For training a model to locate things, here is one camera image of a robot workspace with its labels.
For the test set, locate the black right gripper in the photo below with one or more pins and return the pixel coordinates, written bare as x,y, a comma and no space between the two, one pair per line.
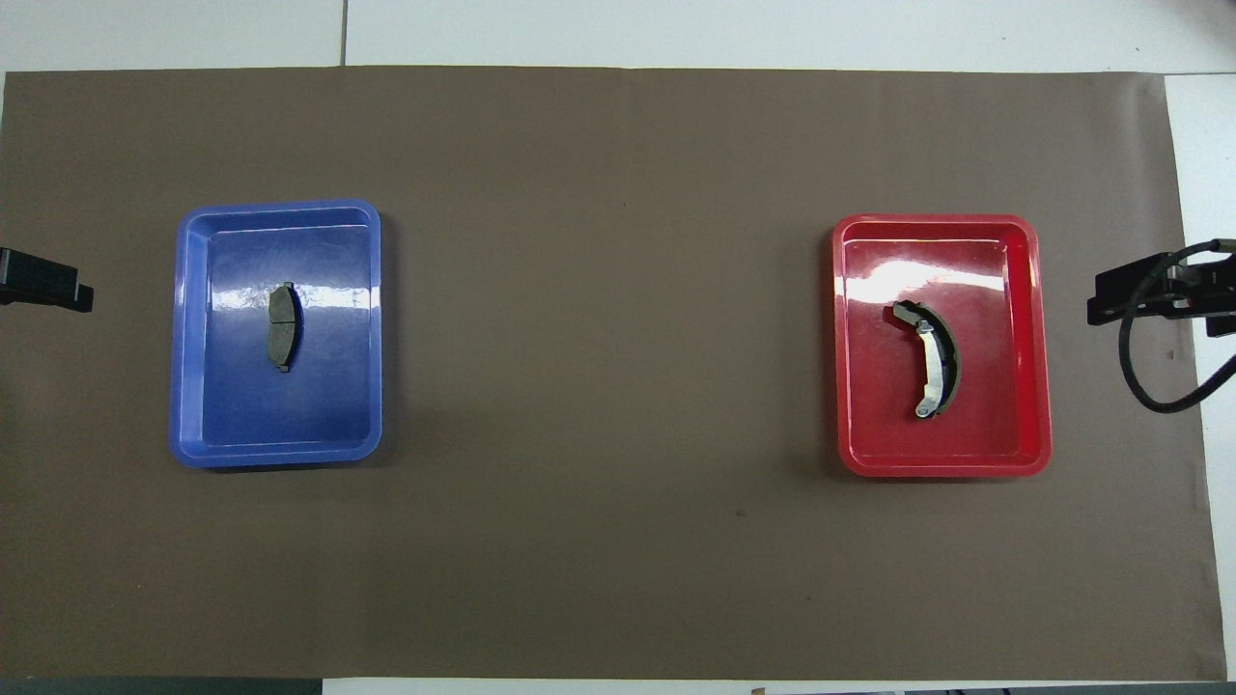
1144,285

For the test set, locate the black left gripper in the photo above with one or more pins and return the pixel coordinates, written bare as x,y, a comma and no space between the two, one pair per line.
34,277

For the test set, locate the dark brake pad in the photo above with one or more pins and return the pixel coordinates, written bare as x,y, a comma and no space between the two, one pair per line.
282,323

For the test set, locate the red plastic tray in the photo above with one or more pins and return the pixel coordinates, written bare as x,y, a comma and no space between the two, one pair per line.
995,386

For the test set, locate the blue plastic tray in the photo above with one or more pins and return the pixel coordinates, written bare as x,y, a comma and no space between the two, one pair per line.
241,405

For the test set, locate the brown table mat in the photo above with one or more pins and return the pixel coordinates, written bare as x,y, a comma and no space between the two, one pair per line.
618,541

